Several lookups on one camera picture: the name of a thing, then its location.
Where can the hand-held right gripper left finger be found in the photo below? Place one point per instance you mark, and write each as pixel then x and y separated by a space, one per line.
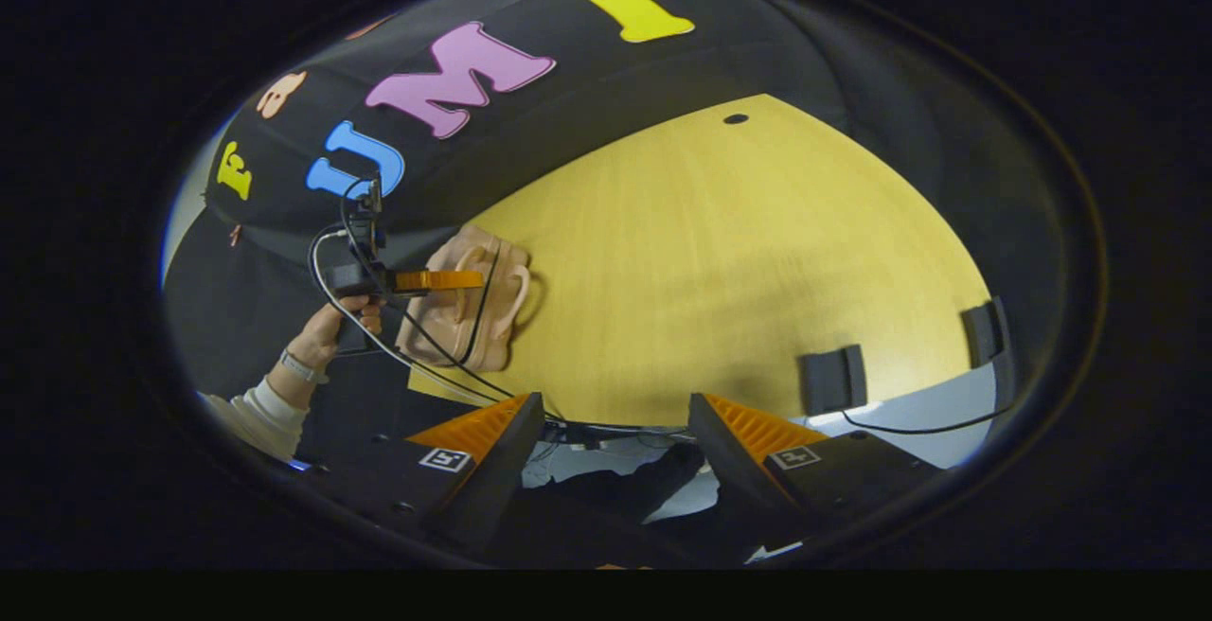
pixel 497 479

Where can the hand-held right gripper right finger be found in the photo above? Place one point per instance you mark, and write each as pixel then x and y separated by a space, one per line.
pixel 734 474

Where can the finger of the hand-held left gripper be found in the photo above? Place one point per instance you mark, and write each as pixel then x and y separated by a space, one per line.
pixel 436 280

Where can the silver wristwatch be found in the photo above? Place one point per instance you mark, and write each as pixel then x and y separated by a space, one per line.
pixel 301 367

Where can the black backdrop cloth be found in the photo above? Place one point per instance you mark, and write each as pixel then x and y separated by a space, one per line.
pixel 587 100

